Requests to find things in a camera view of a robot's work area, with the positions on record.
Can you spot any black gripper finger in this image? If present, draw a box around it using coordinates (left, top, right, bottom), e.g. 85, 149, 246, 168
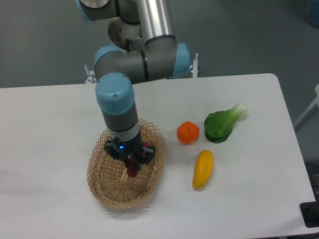
136, 141, 156, 170
104, 140, 125, 161

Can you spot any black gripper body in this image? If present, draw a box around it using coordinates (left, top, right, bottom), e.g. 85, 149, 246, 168
109, 129, 143, 164

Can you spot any purple red sweet potato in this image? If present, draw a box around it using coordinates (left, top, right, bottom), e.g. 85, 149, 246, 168
127, 156, 140, 178

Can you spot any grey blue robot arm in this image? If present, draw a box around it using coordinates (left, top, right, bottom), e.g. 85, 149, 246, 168
76, 0, 191, 177

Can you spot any woven wicker oval basket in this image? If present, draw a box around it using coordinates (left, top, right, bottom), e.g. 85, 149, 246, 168
87, 119, 165, 210

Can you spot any orange mandarin fruit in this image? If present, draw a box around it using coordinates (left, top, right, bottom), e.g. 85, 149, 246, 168
176, 121, 200, 144

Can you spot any yellow squash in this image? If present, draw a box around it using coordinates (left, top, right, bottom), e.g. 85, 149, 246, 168
192, 150, 214, 190

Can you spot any green bok choy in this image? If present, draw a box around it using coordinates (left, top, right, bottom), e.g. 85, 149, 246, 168
204, 103, 247, 143

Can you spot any black device at table edge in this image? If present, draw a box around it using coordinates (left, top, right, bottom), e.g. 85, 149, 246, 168
300, 202, 319, 228

